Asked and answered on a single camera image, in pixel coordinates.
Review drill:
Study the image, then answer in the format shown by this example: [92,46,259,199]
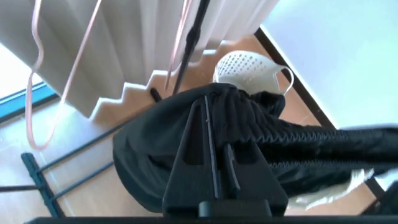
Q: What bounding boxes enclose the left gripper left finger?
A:
[162,95,223,217]

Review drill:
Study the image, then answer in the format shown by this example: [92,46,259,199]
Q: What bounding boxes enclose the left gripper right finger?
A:
[223,142,289,217]

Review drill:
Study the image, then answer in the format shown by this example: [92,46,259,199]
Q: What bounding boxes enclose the black shorts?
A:
[112,82,398,214]

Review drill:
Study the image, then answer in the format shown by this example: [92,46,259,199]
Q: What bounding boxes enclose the pink clothes hanger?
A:
[25,0,103,151]
[164,0,193,90]

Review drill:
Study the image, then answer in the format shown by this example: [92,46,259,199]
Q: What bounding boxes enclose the heap of black clothes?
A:
[248,90,286,118]

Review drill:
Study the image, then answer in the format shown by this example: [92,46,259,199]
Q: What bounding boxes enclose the white laundry basket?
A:
[213,50,295,96]

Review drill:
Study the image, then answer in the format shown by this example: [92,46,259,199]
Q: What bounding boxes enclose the black clothes rack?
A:
[0,0,211,218]

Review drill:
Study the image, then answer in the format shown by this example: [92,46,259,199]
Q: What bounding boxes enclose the beige curtain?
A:
[0,0,280,119]

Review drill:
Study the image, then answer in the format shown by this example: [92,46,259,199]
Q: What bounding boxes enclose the window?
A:
[0,43,60,124]

